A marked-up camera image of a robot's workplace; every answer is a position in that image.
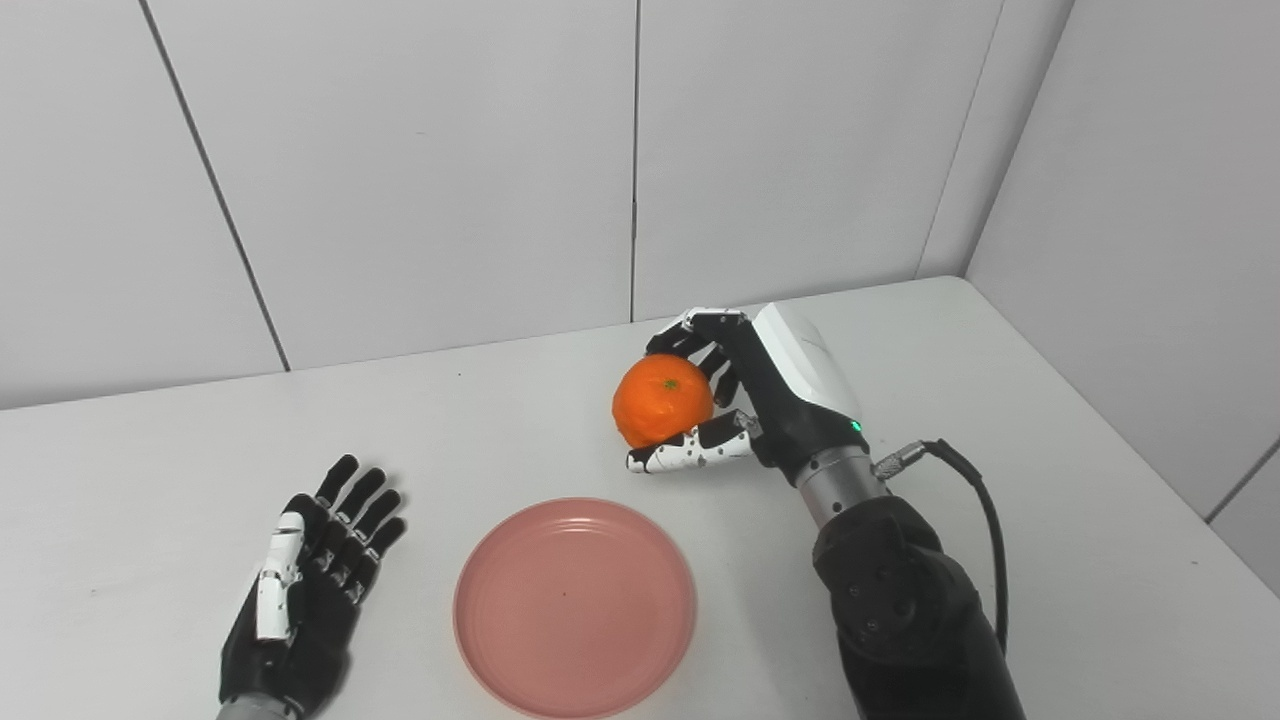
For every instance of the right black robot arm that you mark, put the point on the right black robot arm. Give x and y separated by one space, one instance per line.
900 590

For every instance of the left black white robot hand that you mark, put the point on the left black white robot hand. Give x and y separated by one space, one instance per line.
300 620

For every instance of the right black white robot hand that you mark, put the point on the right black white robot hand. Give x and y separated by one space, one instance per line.
790 400

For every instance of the orange fruit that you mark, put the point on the orange fruit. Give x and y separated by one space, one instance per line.
660 400

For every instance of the pink round plate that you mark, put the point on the pink round plate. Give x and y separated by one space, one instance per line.
575 608

